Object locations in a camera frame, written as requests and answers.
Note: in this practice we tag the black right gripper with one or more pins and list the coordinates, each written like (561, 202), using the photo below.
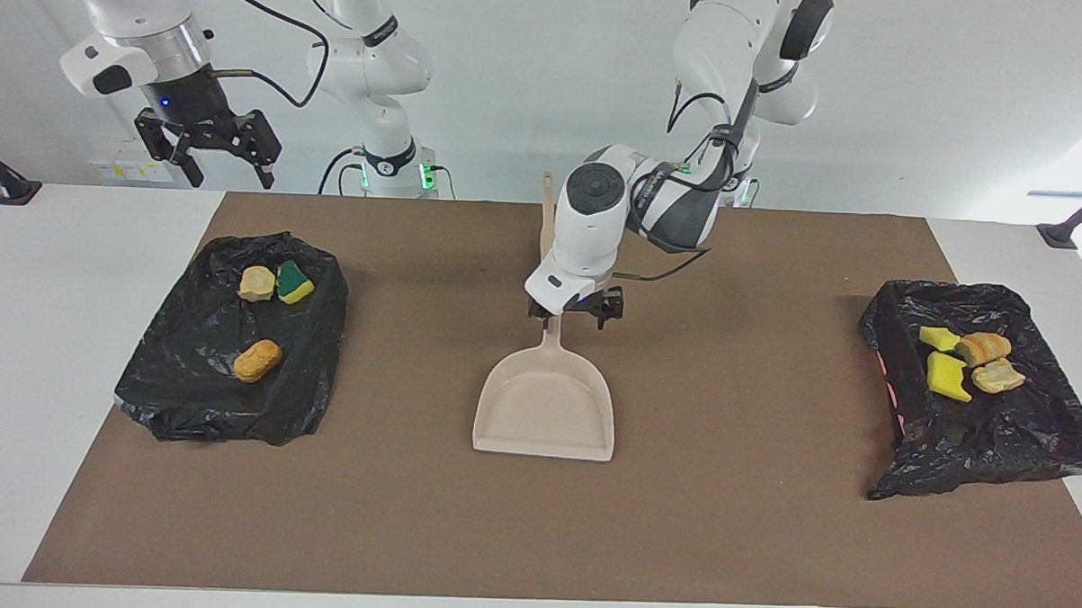
(192, 103)

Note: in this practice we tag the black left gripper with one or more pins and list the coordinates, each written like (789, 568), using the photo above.
(586, 301)

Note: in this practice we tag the beige plastic dustpan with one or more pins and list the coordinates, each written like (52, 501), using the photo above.
(546, 412)

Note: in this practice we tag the pale round bun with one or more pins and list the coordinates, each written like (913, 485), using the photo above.
(256, 284)

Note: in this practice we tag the yellow green scrub sponge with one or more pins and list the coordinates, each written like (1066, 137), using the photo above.
(295, 283)

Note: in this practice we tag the golden brown bread roll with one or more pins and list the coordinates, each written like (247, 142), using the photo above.
(257, 361)

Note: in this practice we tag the small yellow sponge piece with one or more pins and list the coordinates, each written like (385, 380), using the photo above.
(938, 339)

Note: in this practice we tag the large yellow sponge piece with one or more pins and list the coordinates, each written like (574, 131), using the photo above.
(948, 377)

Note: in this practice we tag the orange striped croissant toy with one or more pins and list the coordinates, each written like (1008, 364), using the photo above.
(983, 348)

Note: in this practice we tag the pale bread piece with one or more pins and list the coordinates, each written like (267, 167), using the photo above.
(997, 376)

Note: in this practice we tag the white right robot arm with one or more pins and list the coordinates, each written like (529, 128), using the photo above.
(146, 20)

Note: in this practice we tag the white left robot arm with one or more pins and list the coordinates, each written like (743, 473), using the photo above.
(598, 225)

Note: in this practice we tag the black bag lined pink bin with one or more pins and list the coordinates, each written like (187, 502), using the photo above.
(995, 446)

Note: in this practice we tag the black clamp stand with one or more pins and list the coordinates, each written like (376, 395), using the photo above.
(1061, 234)
(14, 188)

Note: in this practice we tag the brown table mat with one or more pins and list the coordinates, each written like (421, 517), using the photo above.
(533, 538)

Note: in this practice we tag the white wall socket box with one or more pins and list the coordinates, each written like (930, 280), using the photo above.
(132, 169)

